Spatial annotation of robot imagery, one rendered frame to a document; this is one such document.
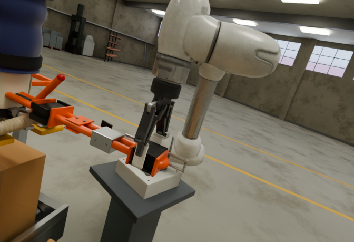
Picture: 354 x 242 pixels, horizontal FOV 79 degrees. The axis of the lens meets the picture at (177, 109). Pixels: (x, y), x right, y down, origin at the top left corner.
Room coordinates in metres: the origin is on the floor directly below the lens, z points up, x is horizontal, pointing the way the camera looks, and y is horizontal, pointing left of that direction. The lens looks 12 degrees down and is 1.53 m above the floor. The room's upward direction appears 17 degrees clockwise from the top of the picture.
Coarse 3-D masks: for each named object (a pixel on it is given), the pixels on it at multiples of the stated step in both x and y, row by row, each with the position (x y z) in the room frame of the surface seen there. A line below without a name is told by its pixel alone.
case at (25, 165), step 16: (16, 144) 0.90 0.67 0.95; (0, 160) 0.76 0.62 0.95; (16, 160) 0.79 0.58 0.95; (32, 160) 0.83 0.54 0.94; (0, 176) 0.70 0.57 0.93; (16, 176) 0.77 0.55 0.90; (32, 176) 0.84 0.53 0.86; (0, 192) 0.71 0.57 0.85; (16, 192) 0.78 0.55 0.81; (32, 192) 0.85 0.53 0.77; (0, 208) 0.72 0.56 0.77; (16, 208) 0.79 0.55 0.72; (32, 208) 0.87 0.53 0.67; (0, 224) 0.73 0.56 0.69; (16, 224) 0.80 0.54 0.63; (32, 224) 0.88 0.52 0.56; (0, 240) 0.74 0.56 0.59
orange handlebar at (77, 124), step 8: (32, 80) 0.87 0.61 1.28; (48, 80) 0.96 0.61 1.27; (8, 96) 0.65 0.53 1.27; (16, 96) 0.64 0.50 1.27; (32, 96) 0.68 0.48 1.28; (24, 104) 0.63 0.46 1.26; (56, 120) 0.59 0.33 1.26; (64, 120) 0.58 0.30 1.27; (72, 120) 0.58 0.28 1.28; (80, 120) 0.60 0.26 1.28; (88, 120) 0.62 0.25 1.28; (72, 128) 0.57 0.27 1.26; (80, 128) 0.57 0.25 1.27; (88, 128) 0.57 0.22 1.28; (96, 128) 0.60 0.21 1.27; (88, 136) 0.56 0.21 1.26; (112, 144) 0.53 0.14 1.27; (120, 144) 0.53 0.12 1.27; (128, 144) 0.56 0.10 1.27; (168, 160) 0.53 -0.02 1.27; (160, 168) 0.50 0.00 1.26
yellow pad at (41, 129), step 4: (32, 124) 0.73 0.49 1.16; (40, 124) 0.74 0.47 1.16; (36, 128) 0.71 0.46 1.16; (40, 128) 0.72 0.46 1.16; (44, 128) 0.73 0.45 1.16; (48, 128) 0.74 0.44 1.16; (52, 128) 0.75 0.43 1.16; (56, 128) 0.76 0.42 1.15; (60, 128) 0.78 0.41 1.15; (36, 132) 0.71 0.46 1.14; (40, 132) 0.70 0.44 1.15; (44, 132) 0.71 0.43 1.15; (48, 132) 0.73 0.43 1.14; (52, 132) 0.74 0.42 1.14
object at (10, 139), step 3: (0, 135) 0.59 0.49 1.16; (3, 135) 0.60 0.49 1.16; (6, 135) 0.61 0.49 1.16; (9, 135) 0.61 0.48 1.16; (0, 138) 0.58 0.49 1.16; (3, 138) 0.59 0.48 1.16; (6, 138) 0.59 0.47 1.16; (9, 138) 0.60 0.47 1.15; (12, 138) 0.61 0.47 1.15; (0, 141) 0.57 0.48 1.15; (3, 141) 0.58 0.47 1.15; (6, 141) 0.59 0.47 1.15; (9, 141) 0.60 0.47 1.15; (12, 141) 0.60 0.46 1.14; (0, 144) 0.57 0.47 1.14; (3, 144) 0.58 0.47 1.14
